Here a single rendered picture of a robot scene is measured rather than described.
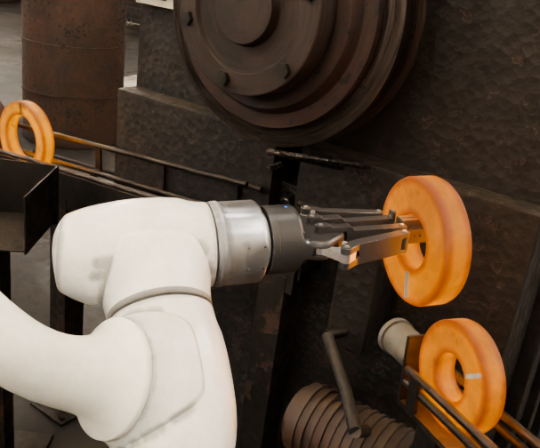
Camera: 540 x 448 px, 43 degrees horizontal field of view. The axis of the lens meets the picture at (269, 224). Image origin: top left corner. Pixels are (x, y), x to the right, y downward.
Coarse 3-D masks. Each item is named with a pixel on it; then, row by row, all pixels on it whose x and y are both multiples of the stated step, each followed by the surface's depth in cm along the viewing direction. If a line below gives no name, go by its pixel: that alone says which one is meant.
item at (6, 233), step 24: (0, 168) 146; (24, 168) 146; (48, 168) 146; (0, 192) 148; (24, 192) 148; (48, 192) 141; (0, 216) 147; (24, 216) 129; (48, 216) 143; (0, 240) 136; (24, 240) 131; (0, 264) 141; (0, 288) 143; (0, 408) 154; (0, 432) 156; (24, 432) 172
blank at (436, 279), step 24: (408, 192) 80; (432, 192) 75; (456, 192) 76; (432, 216) 75; (456, 216) 74; (432, 240) 75; (456, 240) 73; (384, 264) 86; (408, 264) 82; (432, 264) 76; (456, 264) 74; (408, 288) 81; (432, 288) 76; (456, 288) 76
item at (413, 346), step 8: (408, 336) 97; (416, 336) 97; (408, 344) 97; (416, 344) 98; (408, 352) 97; (416, 352) 98; (408, 360) 98; (416, 360) 98; (416, 368) 99; (408, 376) 99; (400, 384) 99; (400, 392) 99
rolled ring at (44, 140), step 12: (12, 108) 166; (24, 108) 163; (36, 108) 163; (0, 120) 170; (12, 120) 169; (36, 120) 162; (48, 120) 164; (0, 132) 172; (12, 132) 172; (36, 132) 163; (48, 132) 163; (12, 144) 172; (36, 144) 164; (48, 144) 163; (36, 156) 165; (48, 156) 165
